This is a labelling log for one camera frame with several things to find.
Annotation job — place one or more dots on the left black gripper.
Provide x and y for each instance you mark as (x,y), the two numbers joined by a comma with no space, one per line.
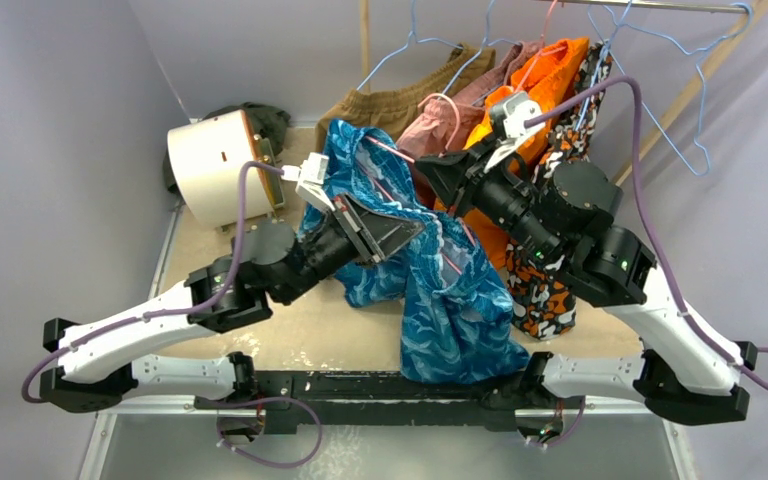
(377,235)

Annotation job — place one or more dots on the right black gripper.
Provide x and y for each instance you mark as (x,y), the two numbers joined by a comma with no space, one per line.
(470,176)

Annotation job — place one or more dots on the pink wire hanger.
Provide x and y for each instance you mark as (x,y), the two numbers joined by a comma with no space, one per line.
(520,77)
(434,132)

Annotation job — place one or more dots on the blue patterned shorts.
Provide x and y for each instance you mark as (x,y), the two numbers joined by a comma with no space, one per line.
(456,322)

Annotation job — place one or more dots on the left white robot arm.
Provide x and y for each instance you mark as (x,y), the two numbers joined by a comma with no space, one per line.
(97,365)

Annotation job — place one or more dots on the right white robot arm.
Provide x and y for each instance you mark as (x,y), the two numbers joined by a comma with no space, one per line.
(686,374)

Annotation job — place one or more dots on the pink shorts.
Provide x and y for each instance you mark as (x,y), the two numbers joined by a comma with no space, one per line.
(470,98)

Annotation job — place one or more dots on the brown shorts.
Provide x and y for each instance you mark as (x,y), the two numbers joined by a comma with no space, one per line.
(394,110)

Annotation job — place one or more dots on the orange shorts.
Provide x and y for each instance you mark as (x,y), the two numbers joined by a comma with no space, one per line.
(549,84)

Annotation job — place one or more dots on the camouflage patterned shorts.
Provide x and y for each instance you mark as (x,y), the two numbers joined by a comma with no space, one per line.
(543,307)

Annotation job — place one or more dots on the dark green cloth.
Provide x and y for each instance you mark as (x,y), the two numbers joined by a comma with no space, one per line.
(268,123)

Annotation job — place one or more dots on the wooden rack pole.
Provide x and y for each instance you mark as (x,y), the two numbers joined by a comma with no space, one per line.
(364,35)

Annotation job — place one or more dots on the white cylindrical drum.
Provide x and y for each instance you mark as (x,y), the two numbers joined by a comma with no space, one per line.
(205,160)

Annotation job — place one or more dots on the metal hanging rod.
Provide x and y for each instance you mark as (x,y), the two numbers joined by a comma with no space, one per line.
(656,5)

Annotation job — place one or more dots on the wooden diagonal rack bar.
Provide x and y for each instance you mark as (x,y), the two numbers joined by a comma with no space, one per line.
(720,54)

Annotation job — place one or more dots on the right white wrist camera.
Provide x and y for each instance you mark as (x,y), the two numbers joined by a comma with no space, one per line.
(508,120)

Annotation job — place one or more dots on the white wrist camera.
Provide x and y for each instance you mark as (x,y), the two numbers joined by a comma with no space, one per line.
(508,120)
(309,179)

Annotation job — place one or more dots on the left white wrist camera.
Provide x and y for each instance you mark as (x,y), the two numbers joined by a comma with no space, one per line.
(309,179)

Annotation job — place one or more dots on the blue wire hanger left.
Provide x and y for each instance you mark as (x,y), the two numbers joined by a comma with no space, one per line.
(412,38)

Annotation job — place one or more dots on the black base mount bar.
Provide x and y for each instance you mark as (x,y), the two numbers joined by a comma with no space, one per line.
(288,399)

